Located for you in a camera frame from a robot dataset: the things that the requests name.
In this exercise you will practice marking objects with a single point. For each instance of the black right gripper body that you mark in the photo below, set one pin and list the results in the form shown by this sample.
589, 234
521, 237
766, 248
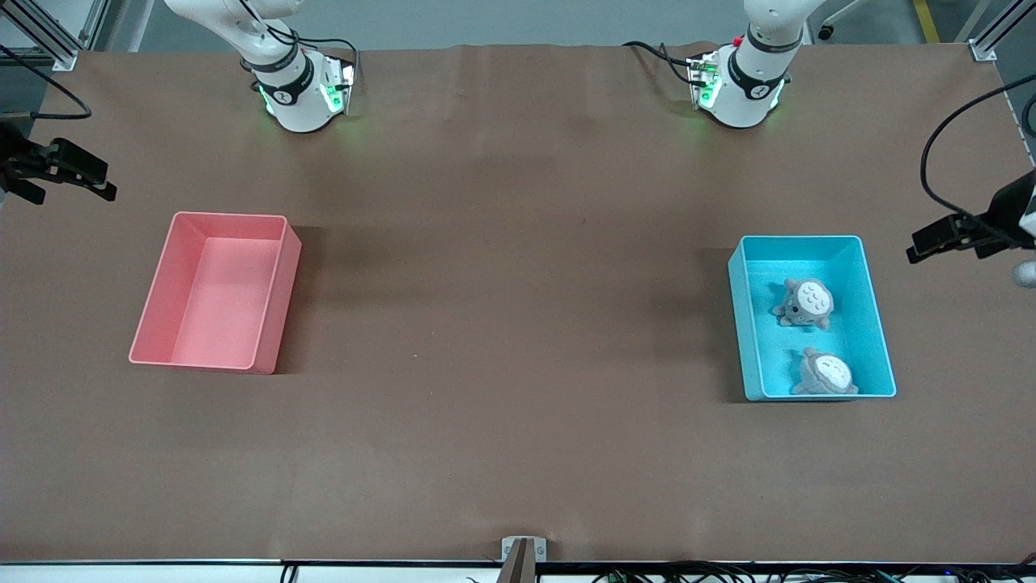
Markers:
18, 157

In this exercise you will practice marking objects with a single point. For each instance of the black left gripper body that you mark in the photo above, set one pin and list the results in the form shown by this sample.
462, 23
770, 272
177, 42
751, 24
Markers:
1006, 212

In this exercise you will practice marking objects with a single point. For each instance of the grey plush toy with loop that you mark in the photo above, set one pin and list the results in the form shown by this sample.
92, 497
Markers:
809, 301

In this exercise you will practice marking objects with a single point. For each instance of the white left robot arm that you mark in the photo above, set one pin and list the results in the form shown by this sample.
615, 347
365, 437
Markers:
740, 105

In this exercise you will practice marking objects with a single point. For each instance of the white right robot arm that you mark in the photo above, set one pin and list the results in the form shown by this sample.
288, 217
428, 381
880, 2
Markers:
299, 105

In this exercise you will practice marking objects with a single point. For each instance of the blue plastic box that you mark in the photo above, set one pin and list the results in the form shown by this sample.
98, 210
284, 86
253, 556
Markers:
777, 340

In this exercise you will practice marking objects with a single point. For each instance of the pink plastic box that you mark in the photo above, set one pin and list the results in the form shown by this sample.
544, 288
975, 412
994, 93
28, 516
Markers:
235, 300

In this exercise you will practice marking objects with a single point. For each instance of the black caster wheel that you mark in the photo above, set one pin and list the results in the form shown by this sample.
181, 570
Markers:
825, 32

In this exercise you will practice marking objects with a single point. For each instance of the metal right base connector plate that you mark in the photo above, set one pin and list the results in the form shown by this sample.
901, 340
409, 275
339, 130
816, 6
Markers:
344, 81

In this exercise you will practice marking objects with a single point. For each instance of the metal base connector plate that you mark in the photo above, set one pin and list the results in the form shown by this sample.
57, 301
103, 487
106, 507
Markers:
698, 77
344, 81

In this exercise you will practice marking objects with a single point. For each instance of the metal left base connector plate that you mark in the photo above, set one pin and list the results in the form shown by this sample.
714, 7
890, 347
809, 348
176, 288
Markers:
698, 77

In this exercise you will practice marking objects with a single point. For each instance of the brown table cover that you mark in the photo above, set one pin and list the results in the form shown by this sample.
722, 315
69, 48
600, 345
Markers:
518, 453

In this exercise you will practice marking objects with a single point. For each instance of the slanted aluminium frame profile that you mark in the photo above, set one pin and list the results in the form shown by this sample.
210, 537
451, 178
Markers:
984, 52
48, 44

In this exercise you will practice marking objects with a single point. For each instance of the grey metal bracket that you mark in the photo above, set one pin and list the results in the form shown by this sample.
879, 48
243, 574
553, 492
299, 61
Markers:
541, 551

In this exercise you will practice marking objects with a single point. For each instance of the brown wooden post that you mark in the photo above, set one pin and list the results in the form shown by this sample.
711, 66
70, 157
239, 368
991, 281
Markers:
518, 567

